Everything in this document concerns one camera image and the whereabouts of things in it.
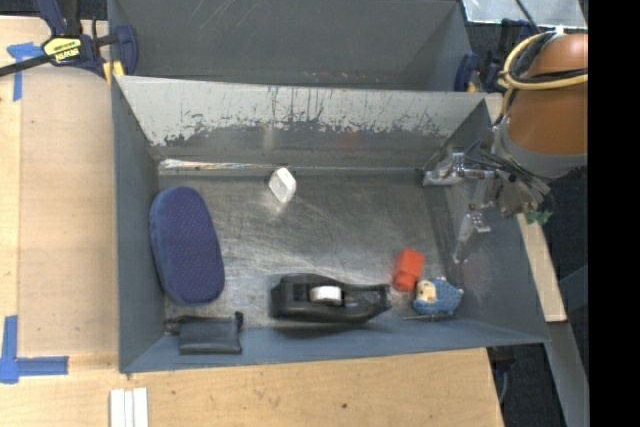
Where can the black tape dispenser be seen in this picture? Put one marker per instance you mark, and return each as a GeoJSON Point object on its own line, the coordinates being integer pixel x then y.
{"type": "Point", "coordinates": [320, 305]}

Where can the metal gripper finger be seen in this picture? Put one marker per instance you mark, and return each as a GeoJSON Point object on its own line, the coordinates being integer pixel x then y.
{"type": "Point", "coordinates": [470, 230]}
{"type": "Point", "coordinates": [442, 175]}

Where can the blue toy animal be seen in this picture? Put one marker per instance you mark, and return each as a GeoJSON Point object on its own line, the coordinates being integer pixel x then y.
{"type": "Point", "coordinates": [442, 300]}

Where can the blue oval case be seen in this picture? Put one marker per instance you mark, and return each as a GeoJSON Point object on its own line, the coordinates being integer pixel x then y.
{"type": "Point", "coordinates": [186, 245]}

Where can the black flat pouch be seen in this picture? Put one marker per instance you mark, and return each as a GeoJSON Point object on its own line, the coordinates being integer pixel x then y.
{"type": "Point", "coordinates": [210, 337]}

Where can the clear plastic block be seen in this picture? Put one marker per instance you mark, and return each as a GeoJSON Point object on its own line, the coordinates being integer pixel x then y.
{"type": "Point", "coordinates": [282, 185]}

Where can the red-orange block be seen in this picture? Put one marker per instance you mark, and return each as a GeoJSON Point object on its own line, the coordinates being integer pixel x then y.
{"type": "Point", "coordinates": [407, 270]}

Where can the pale wood board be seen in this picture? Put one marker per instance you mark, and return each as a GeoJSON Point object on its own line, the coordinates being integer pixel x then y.
{"type": "Point", "coordinates": [65, 215]}

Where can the grey metal bin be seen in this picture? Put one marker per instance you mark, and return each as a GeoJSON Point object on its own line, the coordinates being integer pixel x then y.
{"type": "Point", "coordinates": [320, 235]}

